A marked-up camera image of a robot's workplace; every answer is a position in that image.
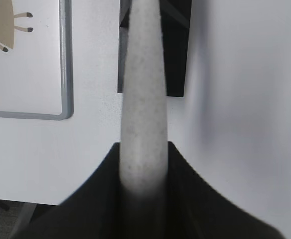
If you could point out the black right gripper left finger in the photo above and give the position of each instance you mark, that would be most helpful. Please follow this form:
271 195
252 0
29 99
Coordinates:
91 212

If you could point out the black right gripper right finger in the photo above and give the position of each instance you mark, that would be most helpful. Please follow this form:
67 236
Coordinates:
196 211

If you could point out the white-handled kitchen knife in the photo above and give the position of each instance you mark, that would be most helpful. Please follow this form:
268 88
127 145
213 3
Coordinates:
143 148

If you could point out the white grey-rimmed cutting board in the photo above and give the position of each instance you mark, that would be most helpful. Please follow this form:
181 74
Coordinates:
36 79

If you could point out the black knife stand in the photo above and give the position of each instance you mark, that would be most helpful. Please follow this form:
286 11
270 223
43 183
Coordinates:
175 21

